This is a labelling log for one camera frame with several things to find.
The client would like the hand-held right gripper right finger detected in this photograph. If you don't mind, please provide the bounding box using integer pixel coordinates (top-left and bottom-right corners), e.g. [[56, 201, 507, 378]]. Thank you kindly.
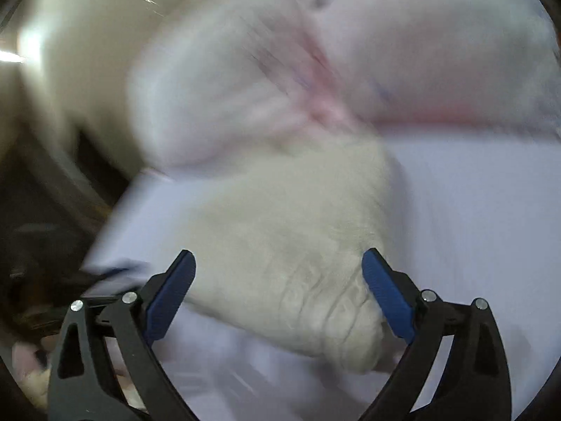
[[358, 248, 513, 421]]

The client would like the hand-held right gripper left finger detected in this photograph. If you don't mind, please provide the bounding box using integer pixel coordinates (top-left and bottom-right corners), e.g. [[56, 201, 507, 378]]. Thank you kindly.
[[47, 249, 197, 421]]

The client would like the cream knitted garment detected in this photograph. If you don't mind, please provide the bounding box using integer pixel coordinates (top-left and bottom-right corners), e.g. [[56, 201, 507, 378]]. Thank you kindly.
[[182, 138, 393, 375]]

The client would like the lavender sheet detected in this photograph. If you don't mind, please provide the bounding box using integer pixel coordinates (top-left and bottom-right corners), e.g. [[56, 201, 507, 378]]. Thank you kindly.
[[81, 129, 561, 421]]

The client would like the white pink printed cloth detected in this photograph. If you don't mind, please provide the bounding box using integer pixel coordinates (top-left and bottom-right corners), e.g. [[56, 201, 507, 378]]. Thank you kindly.
[[127, 0, 561, 172]]

